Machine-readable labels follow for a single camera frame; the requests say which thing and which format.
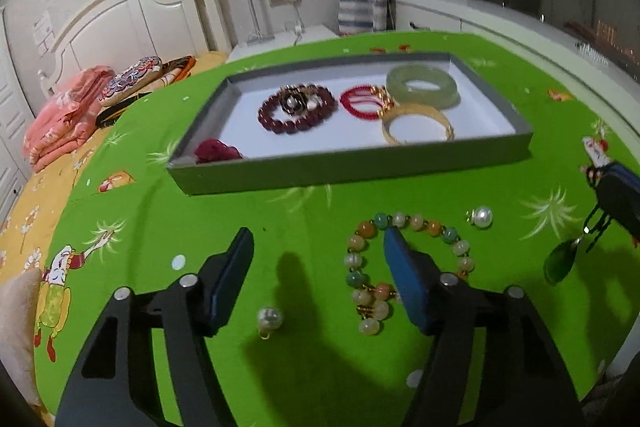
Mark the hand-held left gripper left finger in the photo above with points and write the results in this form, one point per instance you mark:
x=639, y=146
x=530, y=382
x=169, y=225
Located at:
x=227, y=287

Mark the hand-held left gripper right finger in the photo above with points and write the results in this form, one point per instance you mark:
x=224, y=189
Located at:
x=407, y=277

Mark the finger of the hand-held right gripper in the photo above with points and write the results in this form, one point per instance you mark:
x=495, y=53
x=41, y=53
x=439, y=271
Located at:
x=620, y=197

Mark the white pearl earring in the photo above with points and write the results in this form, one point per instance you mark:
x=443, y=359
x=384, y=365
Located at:
x=482, y=217
x=270, y=318

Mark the grey shallow box tray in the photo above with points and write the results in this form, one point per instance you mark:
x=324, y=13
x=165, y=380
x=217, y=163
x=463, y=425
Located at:
x=350, y=157

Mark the red rose brooch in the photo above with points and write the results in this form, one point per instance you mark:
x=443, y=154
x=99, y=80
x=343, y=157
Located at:
x=215, y=150

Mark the gold bangle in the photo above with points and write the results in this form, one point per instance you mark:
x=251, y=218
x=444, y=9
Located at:
x=395, y=134

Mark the pale green jade bangle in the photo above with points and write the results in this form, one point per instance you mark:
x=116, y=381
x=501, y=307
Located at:
x=425, y=94

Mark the green printed cloth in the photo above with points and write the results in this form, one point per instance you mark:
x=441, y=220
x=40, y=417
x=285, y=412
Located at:
x=310, y=367

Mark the clear glass trinkets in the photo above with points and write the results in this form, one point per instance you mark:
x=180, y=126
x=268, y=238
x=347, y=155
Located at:
x=592, y=52

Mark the yellow flowered bedsheet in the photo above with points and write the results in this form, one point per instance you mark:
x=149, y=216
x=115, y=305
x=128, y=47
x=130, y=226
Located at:
x=35, y=202

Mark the beige pillow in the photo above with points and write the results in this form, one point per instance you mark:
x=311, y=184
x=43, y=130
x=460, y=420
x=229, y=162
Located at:
x=17, y=332

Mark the dark patterned blanket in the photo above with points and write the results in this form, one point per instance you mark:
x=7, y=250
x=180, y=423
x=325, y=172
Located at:
x=172, y=69

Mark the embroidered patterned pillow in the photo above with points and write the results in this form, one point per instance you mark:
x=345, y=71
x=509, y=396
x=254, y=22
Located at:
x=130, y=77

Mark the pink folded quilt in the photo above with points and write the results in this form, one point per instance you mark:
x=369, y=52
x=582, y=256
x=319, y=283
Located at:
x=65, y=112

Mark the white nightstand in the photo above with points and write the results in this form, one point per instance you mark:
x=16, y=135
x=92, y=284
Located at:
x=280, y=44

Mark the white window cabinet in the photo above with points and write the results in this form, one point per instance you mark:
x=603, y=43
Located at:
x=450, y=14

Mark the white charger plug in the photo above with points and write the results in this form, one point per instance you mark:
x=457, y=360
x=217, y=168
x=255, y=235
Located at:
x=299, y=27

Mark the white upright stand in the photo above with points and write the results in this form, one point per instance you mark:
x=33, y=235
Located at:
x=252, y=7

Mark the white wardrobe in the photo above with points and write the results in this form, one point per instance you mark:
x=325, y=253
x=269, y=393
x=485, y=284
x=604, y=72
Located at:
x=10, y=107

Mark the white bed headboard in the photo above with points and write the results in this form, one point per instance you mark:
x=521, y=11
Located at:
x=125, y=12

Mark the paper wall notice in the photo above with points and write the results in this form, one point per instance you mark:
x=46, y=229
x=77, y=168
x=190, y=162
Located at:
x=43, y=31

